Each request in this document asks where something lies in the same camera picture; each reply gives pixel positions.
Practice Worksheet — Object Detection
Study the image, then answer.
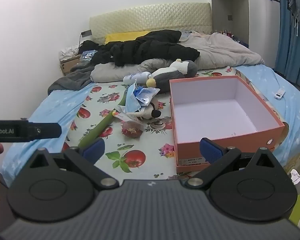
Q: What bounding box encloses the red snack packet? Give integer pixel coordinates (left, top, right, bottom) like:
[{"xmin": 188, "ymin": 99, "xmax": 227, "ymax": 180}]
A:
[{"xmin": 121, "ymin": 121, "xmax": 143, "ymax": 139}]

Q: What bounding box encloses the white paper receipt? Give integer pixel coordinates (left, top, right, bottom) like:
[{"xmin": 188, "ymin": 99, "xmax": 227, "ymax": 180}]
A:
[{"xmin": 112, "ymin": 105, "xmax": 139, "ymax": 122}]

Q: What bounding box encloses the blue face mask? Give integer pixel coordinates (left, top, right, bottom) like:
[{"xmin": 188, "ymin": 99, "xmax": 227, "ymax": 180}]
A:
[{"xmin": 125, "ymin": 82, "xmax": 141, "ymax": 113}]

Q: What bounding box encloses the blue white plastic packet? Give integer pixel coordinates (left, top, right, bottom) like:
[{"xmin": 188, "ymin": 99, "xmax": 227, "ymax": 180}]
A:
[{"xmin": 133, "ymin": 87, "xmax": 160, "ymax": 107}]

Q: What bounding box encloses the orange cardboard box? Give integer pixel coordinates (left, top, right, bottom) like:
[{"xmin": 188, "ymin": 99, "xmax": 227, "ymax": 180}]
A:
[{"xmin": 170, "ymin": 75, "xmax": 289, "ymax": 172}]

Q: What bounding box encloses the floral tomato bed sheet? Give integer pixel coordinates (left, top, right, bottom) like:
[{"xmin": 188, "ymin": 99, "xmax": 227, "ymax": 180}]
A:
[{"xmin": 63, "ymin": 82, "xmax": 191, "ymax": 181}]

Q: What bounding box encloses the dark grey blanket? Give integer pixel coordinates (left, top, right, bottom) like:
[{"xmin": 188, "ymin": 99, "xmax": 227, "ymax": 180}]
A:
[{"xmin": 47, "ymin": 61, "xmax": 95, "ymax": 95}]

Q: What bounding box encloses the cardboard box bedside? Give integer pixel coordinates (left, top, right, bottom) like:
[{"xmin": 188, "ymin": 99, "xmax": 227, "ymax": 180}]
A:
[{"xmin": 60, "ymin": 55, "xmax": 81, "ymax": 76}]

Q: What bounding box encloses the white remote control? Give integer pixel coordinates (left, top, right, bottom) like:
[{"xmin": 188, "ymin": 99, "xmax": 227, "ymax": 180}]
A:
[{"xmin": 274, "ymin": 88, "xmax": 286, "ymax": 100}]

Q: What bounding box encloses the light blue blanket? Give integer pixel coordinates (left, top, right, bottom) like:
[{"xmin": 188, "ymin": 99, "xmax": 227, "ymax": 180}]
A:
[{"xmin": 1, "ymin": 64, "xmax": 300, "ymax": 184}]

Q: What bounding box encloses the large grey penguin plush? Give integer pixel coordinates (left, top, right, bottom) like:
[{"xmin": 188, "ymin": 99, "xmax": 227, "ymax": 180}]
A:
[{"xmin": 146, "ymin": 59, "xmax": 198, "ymax": 93}]

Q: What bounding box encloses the white lotion bottle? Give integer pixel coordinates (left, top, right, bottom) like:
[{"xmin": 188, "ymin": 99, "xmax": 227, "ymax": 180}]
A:
[{"xmin": 123, "ymin": 72, "xmax": 152, "ymax": 85}]

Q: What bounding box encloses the grey duvet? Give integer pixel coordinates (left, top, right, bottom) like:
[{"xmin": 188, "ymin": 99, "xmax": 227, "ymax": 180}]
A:
[{"xmin": 90, "ymin": 30, "xmax": 264, "ymax": 83}]

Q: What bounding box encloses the blue curtain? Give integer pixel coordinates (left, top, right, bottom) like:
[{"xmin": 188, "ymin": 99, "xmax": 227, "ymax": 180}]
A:
[{"xmin": 275, "ymin": 0, "xmax": 300, "ymax": 86}]

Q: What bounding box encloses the black jacket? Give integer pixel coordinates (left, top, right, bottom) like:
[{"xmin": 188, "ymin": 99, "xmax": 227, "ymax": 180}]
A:
[{"xmin": 78, "ymin": 30, "xmax": 200, "ymax": 67}]

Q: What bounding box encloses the yellow pillow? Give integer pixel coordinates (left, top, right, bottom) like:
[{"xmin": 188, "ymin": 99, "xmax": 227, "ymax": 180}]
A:
[{"xmin": 104, "ymin": 30, "xmax": 149, "ymax": 44}]

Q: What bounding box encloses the cream quilted headboard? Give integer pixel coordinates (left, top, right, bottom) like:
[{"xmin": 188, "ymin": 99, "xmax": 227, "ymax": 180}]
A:
[{"xmin": 89, "ymin": 2, "xmax": 212, "ymax": 44}]

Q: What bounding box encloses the grey wardrobe cabinet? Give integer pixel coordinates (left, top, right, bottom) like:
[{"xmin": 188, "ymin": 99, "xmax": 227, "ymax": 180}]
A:
[{"xmin": 211, "ymin": 0, "xmax": 280, "ymax": 68}]

